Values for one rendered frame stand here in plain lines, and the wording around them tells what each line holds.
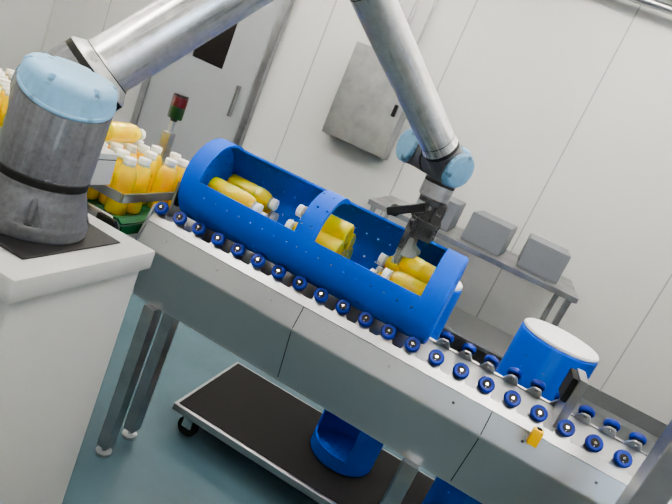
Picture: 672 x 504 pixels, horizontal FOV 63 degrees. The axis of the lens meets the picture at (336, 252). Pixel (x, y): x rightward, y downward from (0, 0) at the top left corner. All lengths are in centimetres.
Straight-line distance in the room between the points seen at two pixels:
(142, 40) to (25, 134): 30
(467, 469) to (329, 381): 46
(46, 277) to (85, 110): 27
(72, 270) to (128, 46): 44
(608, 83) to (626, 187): 82
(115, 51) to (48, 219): 35
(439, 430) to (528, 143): 351
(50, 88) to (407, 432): 126
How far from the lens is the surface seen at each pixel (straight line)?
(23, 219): 102
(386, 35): 119
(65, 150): 99
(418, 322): 153
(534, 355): 205
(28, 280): 92
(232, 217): 168
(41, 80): 98
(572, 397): 165
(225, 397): 251
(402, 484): 177
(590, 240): 489
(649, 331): 509
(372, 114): 481
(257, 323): 171
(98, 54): 116
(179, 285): 184
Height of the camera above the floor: 151
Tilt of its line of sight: 15 degrees down
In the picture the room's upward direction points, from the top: 23 degrees clockwise
